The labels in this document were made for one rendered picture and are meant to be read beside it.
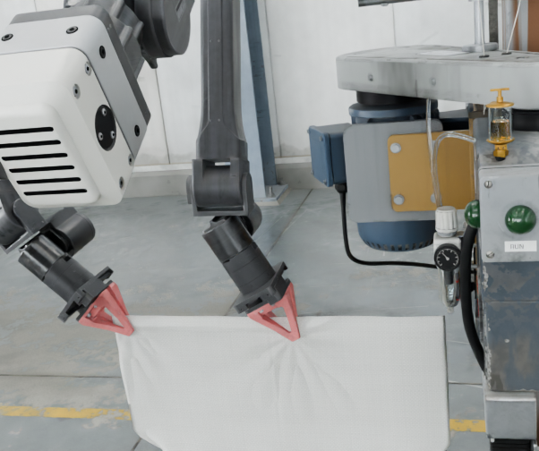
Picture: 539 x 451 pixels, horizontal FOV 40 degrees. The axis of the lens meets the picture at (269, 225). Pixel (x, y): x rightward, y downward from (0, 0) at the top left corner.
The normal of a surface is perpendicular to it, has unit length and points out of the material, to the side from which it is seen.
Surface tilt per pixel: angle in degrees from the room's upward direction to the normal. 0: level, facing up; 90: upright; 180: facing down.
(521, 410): 90
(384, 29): 90
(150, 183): 90
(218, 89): 72
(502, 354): 90
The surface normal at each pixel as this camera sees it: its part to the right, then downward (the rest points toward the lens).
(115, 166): 0.97, -0.04
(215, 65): -0.23, 0.00
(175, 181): -0.23, 0.30
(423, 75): -0.90, 0.22
